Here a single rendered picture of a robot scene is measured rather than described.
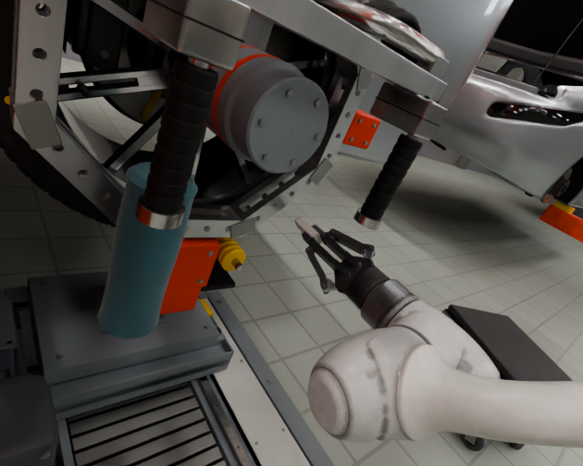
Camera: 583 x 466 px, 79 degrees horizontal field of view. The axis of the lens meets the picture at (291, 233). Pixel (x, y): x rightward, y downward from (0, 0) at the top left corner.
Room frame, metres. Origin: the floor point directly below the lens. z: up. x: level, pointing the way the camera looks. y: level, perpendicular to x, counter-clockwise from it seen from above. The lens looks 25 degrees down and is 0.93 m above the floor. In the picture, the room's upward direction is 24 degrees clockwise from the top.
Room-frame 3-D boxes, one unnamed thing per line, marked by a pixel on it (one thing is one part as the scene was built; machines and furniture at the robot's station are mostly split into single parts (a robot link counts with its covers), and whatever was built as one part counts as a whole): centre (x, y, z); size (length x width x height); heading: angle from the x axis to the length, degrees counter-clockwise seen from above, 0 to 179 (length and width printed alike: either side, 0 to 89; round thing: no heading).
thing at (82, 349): (0.70, 0.31, 0.32); 0.40 x 0.30 x 0.28; 138
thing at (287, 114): (0.54, 0.13, 0.85); 0.21 x 0.14 x 0.14; 48
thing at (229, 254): (0.74, 0.18, 0.51); 0.29 x 0.06 x 0.06; 48
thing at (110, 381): (0.70, 0.31, 0.13); 0.50 x 0.36 x 0.10; 138
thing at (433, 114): (0.57, -0.08, 0.93); 0.09 x 0.05 x 0.05; 48
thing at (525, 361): (1.19, -0.94, 0.17); 0.43 x 0.36 x 0.34; 23
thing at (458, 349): (0.44, -0.27, 0.64); 0.16 x 0.13 x 0.11; 48
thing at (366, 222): (0.55, -0.10, 0.83); 0.04 x 0.04 x 0.16
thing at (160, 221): (0.30, 0.13, 0.83); 0.04 x 0.04 x 0.16
